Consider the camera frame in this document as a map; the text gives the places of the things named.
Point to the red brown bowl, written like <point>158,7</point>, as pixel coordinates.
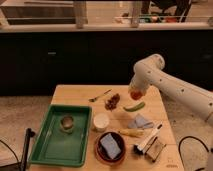
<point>101,153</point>

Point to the small cup in tray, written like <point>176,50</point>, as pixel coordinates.
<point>67,124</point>

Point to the white black brush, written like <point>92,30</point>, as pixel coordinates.
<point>140,148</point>

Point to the green cucumber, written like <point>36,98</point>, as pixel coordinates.
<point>135,108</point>

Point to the blue grey cloth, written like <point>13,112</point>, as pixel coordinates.
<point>140,122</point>

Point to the green plastic tray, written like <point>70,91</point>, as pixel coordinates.
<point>53,146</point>

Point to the blue sponge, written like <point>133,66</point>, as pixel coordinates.
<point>110,145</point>

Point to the brown wooden box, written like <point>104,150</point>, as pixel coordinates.
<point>154,149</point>

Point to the metal fork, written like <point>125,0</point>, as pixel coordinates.
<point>97,97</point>

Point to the black stand left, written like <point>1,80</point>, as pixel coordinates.
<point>28,135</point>

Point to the bunch of brown grapes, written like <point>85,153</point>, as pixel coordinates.
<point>111,103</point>

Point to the white paper cup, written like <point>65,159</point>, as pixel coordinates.
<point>101,122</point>

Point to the red orange apple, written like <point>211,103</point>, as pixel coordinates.
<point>136,95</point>

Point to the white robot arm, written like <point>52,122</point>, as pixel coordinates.
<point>148,71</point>

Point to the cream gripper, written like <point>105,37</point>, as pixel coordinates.
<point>135,89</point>

